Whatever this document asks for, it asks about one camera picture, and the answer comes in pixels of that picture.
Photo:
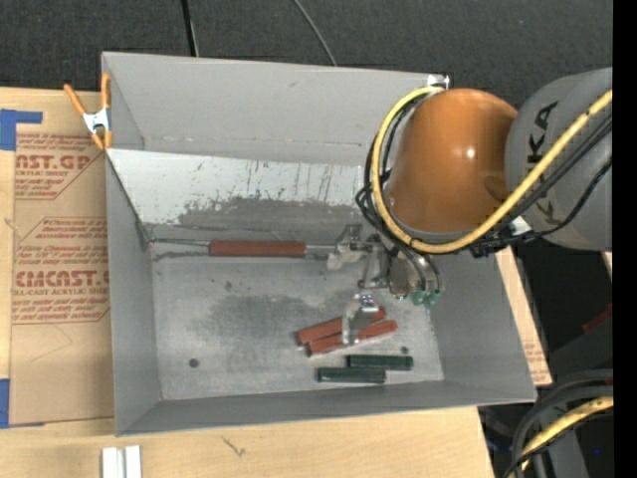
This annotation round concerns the dark green flat block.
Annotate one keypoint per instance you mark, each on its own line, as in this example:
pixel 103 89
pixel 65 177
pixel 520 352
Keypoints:
pixel 380 362
pixel 351 375

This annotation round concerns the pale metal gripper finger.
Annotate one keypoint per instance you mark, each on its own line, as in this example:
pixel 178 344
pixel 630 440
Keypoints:
pixel 354 247
pixel 354 324

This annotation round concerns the grey metal bin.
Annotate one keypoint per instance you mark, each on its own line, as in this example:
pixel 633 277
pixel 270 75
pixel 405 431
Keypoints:
pixel 239 316

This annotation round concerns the black cylinder on white bracket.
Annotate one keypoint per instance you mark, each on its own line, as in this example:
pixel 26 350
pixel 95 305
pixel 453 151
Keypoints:
pixel 490 244

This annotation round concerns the red-brown flat block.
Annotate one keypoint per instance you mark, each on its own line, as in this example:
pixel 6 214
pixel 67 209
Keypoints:
pixel 321 330
pixel 256 248
pixel 326 345

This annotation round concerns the brown cardboard board, red print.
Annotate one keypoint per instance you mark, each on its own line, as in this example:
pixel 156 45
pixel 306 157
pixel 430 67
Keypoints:
pixel 60 316

